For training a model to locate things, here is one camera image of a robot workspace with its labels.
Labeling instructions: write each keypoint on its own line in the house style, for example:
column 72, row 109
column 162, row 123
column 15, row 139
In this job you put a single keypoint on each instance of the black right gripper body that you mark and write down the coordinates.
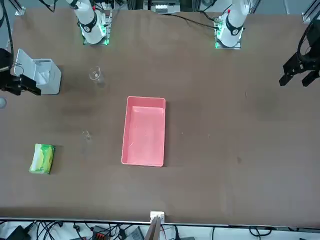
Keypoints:
column 5, row 61

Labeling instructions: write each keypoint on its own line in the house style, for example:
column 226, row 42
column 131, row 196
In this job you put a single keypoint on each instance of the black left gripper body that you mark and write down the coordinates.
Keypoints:
column 314, row 35

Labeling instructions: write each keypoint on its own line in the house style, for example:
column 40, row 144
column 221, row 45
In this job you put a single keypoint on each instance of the small glass beaker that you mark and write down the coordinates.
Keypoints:
column 87, row 135

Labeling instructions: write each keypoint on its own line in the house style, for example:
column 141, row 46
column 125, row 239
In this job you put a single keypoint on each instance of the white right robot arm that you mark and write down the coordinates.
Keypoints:
column 88, row 22

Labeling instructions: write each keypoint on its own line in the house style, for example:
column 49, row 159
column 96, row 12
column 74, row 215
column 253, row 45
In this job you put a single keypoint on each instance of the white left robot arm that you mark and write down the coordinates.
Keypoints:
column 233, row 25

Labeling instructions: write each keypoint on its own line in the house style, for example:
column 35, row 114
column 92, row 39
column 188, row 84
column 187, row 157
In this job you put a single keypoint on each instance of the white flip-lid bin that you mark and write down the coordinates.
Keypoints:
column 53, row 80

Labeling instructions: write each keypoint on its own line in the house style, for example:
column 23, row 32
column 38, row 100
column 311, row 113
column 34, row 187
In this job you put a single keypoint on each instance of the large glass beaker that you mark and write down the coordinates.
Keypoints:
column 95, row 73

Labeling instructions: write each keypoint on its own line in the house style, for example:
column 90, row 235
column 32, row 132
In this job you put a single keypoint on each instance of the green tissue pack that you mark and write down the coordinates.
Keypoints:
column 41, row 160

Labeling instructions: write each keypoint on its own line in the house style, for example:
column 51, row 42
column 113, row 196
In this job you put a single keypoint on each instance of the pink plastic container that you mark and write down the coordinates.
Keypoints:
column 145, row 135

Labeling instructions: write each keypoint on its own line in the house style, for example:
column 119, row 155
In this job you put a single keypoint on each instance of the aluminium corner profile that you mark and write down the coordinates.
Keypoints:
column 20, row 8
column 308, row 13

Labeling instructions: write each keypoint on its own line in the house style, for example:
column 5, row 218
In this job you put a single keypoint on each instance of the white power strip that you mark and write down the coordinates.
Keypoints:
column 162, row 7

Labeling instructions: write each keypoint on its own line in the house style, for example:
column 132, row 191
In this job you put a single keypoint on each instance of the large black power brick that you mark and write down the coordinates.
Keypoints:
column 17, row 233

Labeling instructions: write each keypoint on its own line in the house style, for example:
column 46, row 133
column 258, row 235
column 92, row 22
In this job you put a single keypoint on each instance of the red and black connector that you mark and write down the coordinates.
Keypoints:
column 100, row 235

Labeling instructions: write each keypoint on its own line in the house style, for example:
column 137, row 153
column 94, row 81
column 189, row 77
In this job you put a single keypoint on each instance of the white post bracket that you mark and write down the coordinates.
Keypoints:
column 161, row 215

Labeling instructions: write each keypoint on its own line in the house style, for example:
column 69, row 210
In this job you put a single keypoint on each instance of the aluminium frame post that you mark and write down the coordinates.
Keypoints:
column 153, row 230

